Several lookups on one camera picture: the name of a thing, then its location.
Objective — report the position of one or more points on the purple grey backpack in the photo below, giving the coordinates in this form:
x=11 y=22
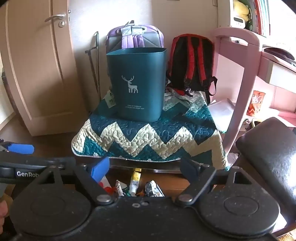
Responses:
x=136 y=37

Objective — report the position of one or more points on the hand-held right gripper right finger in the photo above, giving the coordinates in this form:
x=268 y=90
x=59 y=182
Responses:
x=188 y=170

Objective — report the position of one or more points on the teal bin with deer print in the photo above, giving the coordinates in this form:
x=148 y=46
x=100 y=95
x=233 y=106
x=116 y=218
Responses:
x=138 y=74

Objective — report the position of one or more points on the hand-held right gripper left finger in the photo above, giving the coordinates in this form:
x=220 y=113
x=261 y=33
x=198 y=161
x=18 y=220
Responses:
x=100 y=169

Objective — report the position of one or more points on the black padded chair seat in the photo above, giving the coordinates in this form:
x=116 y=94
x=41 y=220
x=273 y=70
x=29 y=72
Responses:
x=272 y=150

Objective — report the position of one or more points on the white alarm clock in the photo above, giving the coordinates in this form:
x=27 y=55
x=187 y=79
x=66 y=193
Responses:
x=239 y=22

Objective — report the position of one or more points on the pink desk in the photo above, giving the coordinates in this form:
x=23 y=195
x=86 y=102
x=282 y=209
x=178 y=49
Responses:
x=234 y=115

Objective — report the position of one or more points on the folded metal cane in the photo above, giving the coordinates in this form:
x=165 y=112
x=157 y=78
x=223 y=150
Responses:
x=96 y=58

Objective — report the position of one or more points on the dark wooden low table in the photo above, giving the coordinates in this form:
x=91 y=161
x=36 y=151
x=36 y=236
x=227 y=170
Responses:
x=161 y=170

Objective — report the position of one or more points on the small white tube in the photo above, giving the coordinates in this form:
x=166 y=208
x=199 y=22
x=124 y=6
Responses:
x=119 y=187

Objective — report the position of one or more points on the silver door lock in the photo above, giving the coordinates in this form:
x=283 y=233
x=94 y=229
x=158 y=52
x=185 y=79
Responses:
x=62 y=23

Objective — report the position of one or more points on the green packet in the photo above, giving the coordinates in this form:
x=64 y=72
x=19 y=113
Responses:
x=109 y=98

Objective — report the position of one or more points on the row of red books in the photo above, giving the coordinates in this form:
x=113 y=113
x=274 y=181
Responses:
x=262 y=14

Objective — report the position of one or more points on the white paper sheets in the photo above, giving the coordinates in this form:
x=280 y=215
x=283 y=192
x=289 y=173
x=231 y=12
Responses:
x=222 y=109

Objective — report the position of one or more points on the black flat case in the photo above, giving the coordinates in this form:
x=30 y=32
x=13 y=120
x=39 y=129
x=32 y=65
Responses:
x=279 y=52

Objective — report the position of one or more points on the teal white zigzag quilt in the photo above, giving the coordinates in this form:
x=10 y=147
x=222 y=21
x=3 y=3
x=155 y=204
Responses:
x=138 y=139

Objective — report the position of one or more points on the black white wrapper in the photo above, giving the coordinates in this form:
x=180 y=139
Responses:
x=153 y=188

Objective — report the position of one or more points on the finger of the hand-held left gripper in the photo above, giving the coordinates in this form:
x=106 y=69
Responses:
x=20 y=148
x=60 y=161

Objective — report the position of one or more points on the person's left hand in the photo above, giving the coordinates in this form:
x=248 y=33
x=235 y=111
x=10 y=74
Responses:
x=2 y=208

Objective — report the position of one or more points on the red black backpack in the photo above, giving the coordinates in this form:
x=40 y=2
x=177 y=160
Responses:
x=192 y=60

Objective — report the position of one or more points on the white bookshelf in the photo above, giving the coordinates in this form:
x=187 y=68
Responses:
x=225 y=14

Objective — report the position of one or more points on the yellow plush toy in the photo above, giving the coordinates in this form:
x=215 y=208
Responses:
x=240 y=9

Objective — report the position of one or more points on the wooden door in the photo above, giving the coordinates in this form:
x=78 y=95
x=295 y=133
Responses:
x=34 y=69

